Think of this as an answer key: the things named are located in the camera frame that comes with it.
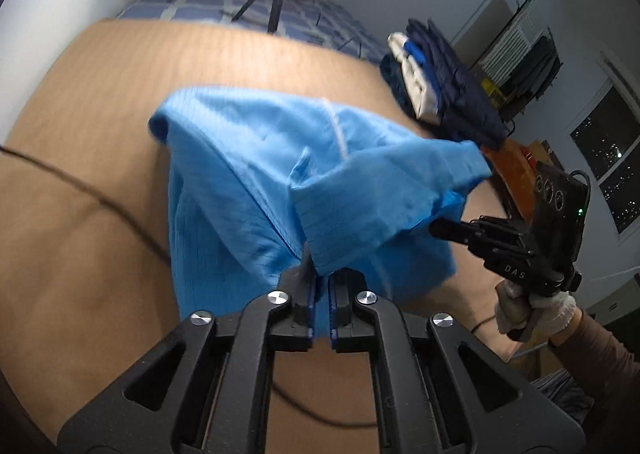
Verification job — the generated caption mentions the hanging grey clothes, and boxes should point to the hanging grey clothes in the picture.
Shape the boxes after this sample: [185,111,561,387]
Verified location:
[502,31,561,110]

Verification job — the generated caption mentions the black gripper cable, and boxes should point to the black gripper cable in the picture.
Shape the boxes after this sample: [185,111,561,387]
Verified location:
[0,144,381,427]

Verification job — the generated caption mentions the person's right hand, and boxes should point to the person's right hand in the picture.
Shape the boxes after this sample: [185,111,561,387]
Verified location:
[494,279,578,341]

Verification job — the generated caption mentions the folded bright blue garment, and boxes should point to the folded bright blue garment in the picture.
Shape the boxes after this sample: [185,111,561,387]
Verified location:
[404,41,427,71]

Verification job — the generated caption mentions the tan blanket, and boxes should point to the tan blanket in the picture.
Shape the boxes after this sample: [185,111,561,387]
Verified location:
[0,18,511,454]

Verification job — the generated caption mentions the folded white garment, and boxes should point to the folded white garment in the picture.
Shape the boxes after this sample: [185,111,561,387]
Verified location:
[389,32,441,120]

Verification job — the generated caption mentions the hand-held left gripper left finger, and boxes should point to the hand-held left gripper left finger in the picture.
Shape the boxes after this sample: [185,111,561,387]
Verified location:
[57,270,318,454]

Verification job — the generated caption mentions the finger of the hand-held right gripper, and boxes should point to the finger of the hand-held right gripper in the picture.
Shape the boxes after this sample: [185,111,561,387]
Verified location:
[429,216,501,248]

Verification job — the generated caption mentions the orange bag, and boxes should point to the orange bag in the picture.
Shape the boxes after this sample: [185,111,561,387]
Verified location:
[482,139,538,217]

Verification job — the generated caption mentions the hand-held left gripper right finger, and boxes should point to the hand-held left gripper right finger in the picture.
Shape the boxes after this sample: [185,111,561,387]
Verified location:
[327,270,586,454]

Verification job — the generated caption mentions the grey striped cloth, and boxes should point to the grey striped cloth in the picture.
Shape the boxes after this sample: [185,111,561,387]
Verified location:
[532,369,597,427]

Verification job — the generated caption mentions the folded navy quilted jacket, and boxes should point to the folded navy quilted jacket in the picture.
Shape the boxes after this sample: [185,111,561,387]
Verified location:
[406,18,508,150]

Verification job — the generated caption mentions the person's right forearm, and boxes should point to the person's right forearm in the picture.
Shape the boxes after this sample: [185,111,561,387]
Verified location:
[547,306,640,435]

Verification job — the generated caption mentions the window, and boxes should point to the window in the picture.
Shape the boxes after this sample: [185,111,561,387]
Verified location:
[570,79,640,235]

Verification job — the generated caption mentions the yellow crate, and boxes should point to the yellow crate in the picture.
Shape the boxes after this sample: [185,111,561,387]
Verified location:
[480,79,505,107]

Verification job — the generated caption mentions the folded dark teal garment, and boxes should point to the folded dark teal garment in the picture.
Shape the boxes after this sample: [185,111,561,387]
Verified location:
[379,54,418,117]

